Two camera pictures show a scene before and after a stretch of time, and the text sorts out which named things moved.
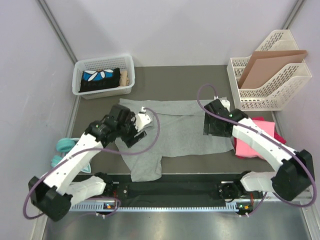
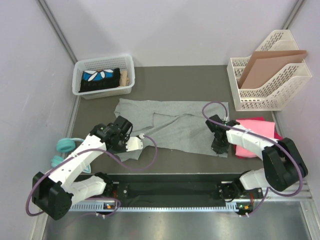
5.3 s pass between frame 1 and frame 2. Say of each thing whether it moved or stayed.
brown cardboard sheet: stayed
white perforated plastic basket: stayed
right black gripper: moved
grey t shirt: moved
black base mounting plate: stayed
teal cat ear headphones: stayed
